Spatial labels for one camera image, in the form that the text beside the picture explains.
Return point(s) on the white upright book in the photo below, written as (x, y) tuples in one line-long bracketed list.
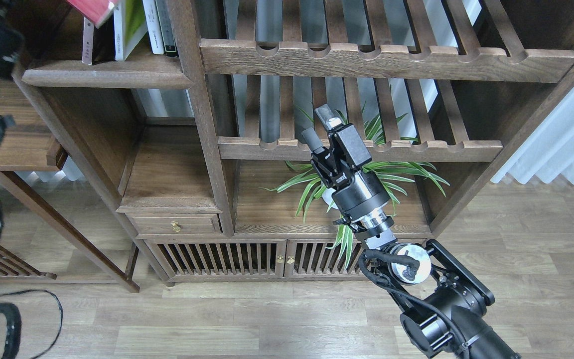
[(153, 26)]

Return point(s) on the red book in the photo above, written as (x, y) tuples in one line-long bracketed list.
[(97, 11)]

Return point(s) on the dark wooden bookshelf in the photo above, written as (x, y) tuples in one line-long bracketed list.
[(179, 147)]

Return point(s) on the white curtain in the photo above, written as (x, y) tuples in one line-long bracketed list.
[(548, 152)]

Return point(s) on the grey black upright book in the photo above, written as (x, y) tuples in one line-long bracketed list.
[(168, 40)]

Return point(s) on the yellow green book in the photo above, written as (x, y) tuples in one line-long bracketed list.
[(129, 27)]

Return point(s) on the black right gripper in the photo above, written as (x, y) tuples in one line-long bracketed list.
[(359, 195)]

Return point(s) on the green spider plant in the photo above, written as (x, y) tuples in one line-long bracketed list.
[(387, 172)]

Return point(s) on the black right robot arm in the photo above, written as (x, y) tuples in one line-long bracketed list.
[(442, 303)]

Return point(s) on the white plant pot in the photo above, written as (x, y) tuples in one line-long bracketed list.
[(327, 197)]

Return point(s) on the wooden side table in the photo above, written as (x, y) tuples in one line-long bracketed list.
[(68, 229)]

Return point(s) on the dark brown book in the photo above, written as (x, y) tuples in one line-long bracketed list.
[(90, 45)]

